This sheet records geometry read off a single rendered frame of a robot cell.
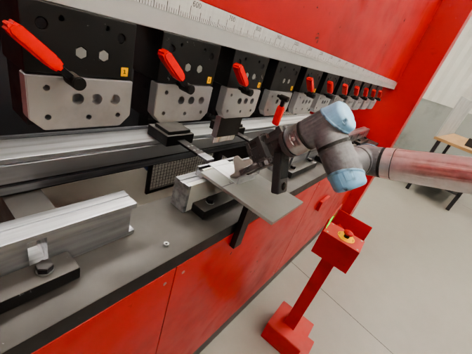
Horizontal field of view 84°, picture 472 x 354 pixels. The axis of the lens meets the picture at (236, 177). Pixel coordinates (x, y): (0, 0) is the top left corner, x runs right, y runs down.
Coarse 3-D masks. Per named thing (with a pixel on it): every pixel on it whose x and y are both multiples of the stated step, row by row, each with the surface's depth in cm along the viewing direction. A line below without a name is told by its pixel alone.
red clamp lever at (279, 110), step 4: (280, 96) 82; (284, 96) 82; (284, 100) 82; (288, 100) 82; (280, 104) 83; (280, 108) 83; (276, 112) 84; (280, 112) 84; (276, 116) 84; (280, 116) 84; (276, 120) 85; (276, 124) 85
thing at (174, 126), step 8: (152, 128) 91; (160, 128) 90; (168, 128) 90; (176, 128) 93; (184, 128) 95; (152, 136) 92; (160, 136) 89; (168, 136) 87; (176, 136) 90; (184, 136) 93; (192, 136) 96; (168, 144) 89; (176, 144) 92; (184, 144) 90; (192, 152) 87; (200, 152) 88; (208, 160) 85
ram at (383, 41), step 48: (48, 0) 32; (96, 0) 36; (240, 0) 54; (288, 0) 65; (336, 0) 83; (384, 0) 113; (432, 0) 176; (240, 48) 61; (336, 48) 101; (384, 48) 148
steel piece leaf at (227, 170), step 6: (216, 168) 82; (222, 168) 83; (228, 168) 84; (234, 168) 85; (228, 174) 80; (246, 174) 84; (252, 174) 80; (234, 180) 78; (240, 180) 77; (246, 180) 79
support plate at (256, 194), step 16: (208, 176) 76; (224, 176) 79; (256, 176) 85; (240, 192) 73; (256, 192) 76; (288, 192) 81; (256, 208) 69; (272, 208) 71; (288, 208) 73; (272, 224) 65
